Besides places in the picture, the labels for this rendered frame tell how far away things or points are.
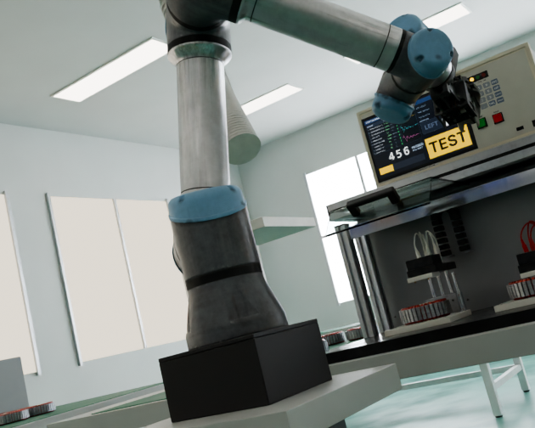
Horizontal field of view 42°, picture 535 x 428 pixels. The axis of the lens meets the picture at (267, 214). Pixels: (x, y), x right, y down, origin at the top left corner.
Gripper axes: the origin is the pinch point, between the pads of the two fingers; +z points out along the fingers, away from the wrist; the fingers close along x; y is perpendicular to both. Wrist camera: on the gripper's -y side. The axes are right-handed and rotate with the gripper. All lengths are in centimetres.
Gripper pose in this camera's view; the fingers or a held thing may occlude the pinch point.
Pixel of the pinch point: (472, 116)
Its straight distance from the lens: 160.9
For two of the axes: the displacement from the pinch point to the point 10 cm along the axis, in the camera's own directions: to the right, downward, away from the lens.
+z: 5.9, 4.2, 6.9
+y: -0.1, 8.6, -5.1
